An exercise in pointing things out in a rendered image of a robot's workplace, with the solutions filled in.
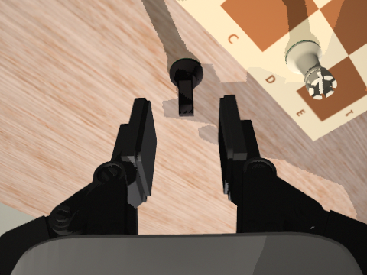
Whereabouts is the wooden chessboard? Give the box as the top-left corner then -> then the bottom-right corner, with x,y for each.
177,0 -> 367,141

